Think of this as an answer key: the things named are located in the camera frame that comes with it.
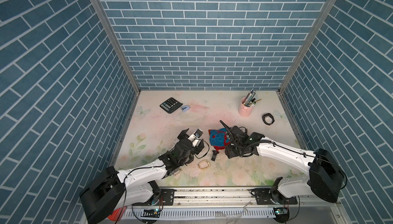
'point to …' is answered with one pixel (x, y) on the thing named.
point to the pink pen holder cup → (243, 110)
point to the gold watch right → (203, 164)
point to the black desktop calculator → (171, 105)
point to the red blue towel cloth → (218, 138)
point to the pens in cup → (250, 100)
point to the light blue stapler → (184, 108)
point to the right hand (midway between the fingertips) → (229, 152)
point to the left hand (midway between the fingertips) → (198, 135)
